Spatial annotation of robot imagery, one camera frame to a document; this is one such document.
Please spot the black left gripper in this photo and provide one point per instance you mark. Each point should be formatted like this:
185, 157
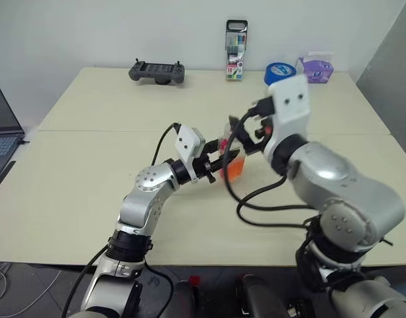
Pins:
206, 162

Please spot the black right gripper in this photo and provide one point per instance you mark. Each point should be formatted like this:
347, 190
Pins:
259, 134

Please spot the clear bottle with orange drink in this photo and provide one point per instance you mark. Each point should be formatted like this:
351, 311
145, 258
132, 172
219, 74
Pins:
235, 167

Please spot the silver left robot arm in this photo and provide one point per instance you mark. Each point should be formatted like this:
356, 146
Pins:
146, 198

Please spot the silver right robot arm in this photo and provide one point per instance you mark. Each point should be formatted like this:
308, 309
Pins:
338, 179

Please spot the blue tape roll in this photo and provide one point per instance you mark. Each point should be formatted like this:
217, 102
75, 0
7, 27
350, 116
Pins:
279, 71

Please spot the marker pen pack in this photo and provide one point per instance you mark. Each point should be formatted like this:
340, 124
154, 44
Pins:
235, 49

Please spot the purple tissue box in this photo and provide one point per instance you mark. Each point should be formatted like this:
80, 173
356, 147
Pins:
317, 71

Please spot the grey handheld controller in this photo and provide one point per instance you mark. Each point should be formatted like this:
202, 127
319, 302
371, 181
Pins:
156, 71

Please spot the dark rounded shape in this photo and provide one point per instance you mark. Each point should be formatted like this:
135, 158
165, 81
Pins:
259, 295
186, 301

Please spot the grey partition panel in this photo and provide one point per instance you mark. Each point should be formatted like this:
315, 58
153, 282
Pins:
391, 66

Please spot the grey laptop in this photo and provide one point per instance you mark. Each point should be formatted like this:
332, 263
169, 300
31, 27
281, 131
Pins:
4, 116

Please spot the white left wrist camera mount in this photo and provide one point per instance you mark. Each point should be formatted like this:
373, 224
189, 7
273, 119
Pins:
189, 142

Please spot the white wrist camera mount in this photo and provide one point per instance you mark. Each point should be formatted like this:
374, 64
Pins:
189, 142
290, 99

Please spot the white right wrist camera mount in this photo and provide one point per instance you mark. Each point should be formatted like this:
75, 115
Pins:
290, 99

